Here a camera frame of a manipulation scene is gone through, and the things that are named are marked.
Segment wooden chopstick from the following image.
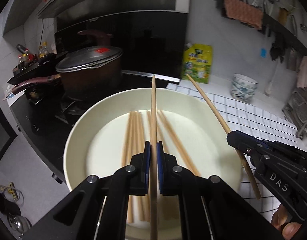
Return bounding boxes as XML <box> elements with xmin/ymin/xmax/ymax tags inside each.
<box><xmin>122</xmin><ymin>112</ymin><xmax>134</xmax><ymax>224</ymax></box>
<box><xmin>158</xmin><ymin>110</ymin><xmax>201</xmax><ymax>176</ymax></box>
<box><xmin>150</xmin><ymin>75</ymin><xmax>158</xmax><ymax>239</ymax></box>
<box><xmin>186</xmin><ymin>74</ymin><xmax>261</xmax><ymax>199</ymax></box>
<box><xmin>131</xmin><ymin>112</ymin><xmax>145</xmax><ymax>222</ymax></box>

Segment person's right hand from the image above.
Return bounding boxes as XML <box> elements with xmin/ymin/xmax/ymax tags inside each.
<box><xmin>271</xmin><ymin>204</ymin><xmax>301</xmax><ymax>240</ymax></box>

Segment large cream round bowl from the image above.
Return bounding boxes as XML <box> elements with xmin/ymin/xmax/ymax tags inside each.
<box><xmin>63</xmin><ymin>87</ymin><xmax>243</xmax><ymax>240</ymax></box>

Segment stacked blue patterned bowls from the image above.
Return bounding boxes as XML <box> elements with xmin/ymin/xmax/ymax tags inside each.
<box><xmin>230</xmin><ymin>74</ymin><xmax>258</xmax><ymax>103</ymax></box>

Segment white hanging ladle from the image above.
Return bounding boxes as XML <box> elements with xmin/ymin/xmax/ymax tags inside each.
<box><xmin>264</xmin><ymin>60</ymin><xmax>279</xmax><ymax>96</ymax></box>

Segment metal steamer rack stand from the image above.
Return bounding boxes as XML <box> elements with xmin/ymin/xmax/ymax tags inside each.
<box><xmin>282</xmin><ymin>88</ymin><xmax>307</xmax><ymax>139</ymax></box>

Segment pink hanging towel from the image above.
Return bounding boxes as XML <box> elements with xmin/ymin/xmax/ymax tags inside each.
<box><xmin>296</xmin><ymin>56</ymin><xmax>307</xmax><ymax>88</ymax></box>

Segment dark red cooking pot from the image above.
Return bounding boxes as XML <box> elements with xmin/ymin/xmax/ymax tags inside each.
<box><xmin>57</xmin><ymin>29</ymin><xmax>123</xmax><ymax>100</ymax></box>

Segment yellow green detergent refill pouch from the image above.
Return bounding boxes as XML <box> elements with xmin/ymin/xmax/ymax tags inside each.
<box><xmin>182</xmin><ymin>42</ymin><xmax>213</xmax><ymax>83</ymax></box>

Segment black hanging cloth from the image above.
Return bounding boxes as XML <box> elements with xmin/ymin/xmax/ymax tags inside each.
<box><xmin>270</xmin><ymin>33</ymin><xmax>288</xmax><ymax>63</ymax></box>

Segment grey metal pot lid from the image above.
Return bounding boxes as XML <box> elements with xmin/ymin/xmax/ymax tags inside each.
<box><xmin>56</xmin><ymin>46</ymin><xmax>122</xmax><ymax>73</ymax></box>

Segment pink orange hanging cloth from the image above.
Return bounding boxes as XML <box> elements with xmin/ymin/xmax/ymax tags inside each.
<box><xmin>223</xmin><ymin>0</ymin><xmax>264</xmax><ymax>30</ymax></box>

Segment keys on counter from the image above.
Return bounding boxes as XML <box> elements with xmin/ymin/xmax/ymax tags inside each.
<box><xmin>0</xmin><ymin>182</ymin><xmax>32</xmax><ymax>239</ymax></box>

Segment condiment bottles group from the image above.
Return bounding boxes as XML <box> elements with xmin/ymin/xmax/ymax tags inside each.
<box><xmin>16</xmin><ymin>44</ymin><xmax>55</xmax><ymax>67</ymax></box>

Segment blue wall hook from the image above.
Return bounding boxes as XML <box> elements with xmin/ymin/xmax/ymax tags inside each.
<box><xmin>260</xmin><ymin>48</ymin><xmax>267</xmax><ymax>58</ymax></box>

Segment black wall rail shelf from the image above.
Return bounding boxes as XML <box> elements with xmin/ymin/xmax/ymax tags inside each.
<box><xmin>216</xmin><ymin>0</ymin><xmax>307</xmax><ymax>56</ymax></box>

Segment dark frying pan red handle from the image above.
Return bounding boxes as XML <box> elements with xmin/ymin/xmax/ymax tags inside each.
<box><xmin>7</xmin><ymin>53</ymin><xmax>67</xmax><ymax>94</ymax></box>

